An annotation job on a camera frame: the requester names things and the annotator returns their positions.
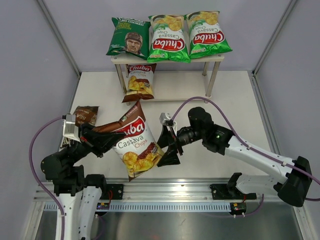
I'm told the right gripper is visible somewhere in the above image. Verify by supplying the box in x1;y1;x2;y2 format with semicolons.
154;124;205;167

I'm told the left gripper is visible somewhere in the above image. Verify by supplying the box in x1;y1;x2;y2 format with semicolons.
62;121;126;165

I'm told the brown Chuba bag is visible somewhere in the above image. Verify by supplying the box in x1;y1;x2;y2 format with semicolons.
93;101;164;181
122;63;157;103

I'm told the dark brown sea salt bag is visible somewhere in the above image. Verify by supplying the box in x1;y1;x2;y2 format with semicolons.
60;106;99;149

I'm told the green Chuba bag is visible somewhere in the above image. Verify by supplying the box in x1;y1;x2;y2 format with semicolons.
147;14;191;63
184;11;233;60

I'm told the dark green portrait chips bag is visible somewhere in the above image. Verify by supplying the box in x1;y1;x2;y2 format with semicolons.
106;17;151;60

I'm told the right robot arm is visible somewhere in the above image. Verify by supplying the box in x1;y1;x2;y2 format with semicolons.
157;107;312;207

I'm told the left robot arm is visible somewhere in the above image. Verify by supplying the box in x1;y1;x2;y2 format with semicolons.
40;123;125;240

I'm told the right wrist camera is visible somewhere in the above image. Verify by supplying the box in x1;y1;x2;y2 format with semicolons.
159;112;177;128

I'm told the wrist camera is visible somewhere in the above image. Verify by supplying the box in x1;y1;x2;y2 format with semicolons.
159;112;177;128
62;114;81;142

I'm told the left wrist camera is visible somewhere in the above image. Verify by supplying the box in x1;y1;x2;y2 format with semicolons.
62;114;81;142

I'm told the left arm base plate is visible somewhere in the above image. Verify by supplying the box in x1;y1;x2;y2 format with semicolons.
100;183;124;200

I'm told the aluminium mounting rail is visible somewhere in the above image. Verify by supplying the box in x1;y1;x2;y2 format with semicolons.
33;178;306;203

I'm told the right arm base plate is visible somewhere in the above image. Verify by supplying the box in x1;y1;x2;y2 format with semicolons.
209;183;257;201

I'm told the slotted cable duct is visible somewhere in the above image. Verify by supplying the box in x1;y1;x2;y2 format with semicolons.
44;202;232;212

